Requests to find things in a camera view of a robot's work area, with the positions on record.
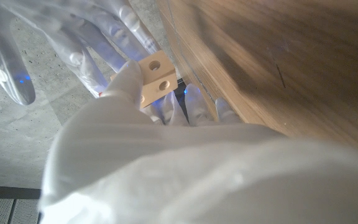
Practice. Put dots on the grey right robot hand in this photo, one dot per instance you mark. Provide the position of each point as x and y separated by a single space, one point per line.
73 40

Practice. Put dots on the small wooden block with holes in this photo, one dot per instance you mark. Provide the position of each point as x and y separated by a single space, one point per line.
158 77

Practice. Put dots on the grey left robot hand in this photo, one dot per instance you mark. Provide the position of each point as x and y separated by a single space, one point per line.
172 174

